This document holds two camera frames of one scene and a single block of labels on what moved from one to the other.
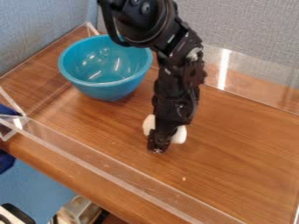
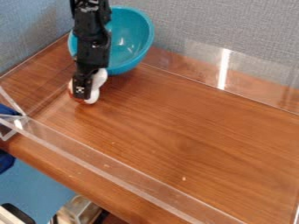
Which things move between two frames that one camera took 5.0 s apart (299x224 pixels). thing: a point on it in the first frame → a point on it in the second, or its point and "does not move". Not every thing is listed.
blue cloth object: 6,160 does not move
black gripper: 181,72 → 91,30
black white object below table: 13,215 does not move
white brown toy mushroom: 179,135 → 97,80
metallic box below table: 79,212 does not move
